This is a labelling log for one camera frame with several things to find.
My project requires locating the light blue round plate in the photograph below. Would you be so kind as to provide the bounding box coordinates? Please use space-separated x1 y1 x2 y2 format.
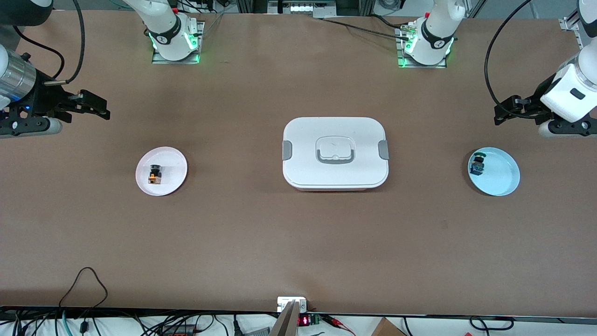
467 147 521 196

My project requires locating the pink round plate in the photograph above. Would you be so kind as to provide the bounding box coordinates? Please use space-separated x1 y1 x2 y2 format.
135 147 188 196

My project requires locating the white lunch box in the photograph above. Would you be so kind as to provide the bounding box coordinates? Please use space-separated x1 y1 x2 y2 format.
282 117 389 192

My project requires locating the aluminium rack with white strip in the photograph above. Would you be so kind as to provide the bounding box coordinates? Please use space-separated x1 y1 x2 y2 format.
268 0 336 18

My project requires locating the brown cardboard piece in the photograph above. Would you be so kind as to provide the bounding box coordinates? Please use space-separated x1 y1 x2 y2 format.
371 317 407 336

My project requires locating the small white box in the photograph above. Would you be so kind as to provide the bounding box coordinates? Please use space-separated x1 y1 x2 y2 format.
277 296 308 313

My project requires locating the red test lead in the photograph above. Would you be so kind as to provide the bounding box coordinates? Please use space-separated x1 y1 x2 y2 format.
324 315 357 336

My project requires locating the grey aluminium beam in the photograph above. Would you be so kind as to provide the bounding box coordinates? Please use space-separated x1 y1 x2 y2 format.
270 300 300 336

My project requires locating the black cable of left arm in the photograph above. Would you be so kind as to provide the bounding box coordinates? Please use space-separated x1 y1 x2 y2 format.
484 0 544 120

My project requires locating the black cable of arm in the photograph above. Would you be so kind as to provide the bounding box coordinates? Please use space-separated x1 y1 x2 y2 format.
44 0 86 85
484 0 544 120
13 24 65 80

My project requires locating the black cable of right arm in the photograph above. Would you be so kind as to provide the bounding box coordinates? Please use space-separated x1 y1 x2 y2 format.
13 24 65 80
44 0 86 85

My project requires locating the green blue push-button switch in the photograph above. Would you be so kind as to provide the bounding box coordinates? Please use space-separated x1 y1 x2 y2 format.
469 152 486 176

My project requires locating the small aluminium bracket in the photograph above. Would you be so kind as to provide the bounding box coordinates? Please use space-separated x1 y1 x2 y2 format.
560 10 583 33

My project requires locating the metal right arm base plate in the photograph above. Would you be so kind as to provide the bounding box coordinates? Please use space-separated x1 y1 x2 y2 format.
152 21 205 65

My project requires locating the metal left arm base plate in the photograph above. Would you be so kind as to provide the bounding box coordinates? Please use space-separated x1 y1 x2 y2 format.
396 26 448 69

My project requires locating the thin black looped cable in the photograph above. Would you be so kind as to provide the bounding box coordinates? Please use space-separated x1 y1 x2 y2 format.
58 267 109 308

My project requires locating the long black table cable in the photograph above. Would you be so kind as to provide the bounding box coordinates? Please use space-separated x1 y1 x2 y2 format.
317 18 411 40

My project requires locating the black coiled cable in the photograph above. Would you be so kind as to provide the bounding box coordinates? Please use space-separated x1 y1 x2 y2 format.
469 316 514 332

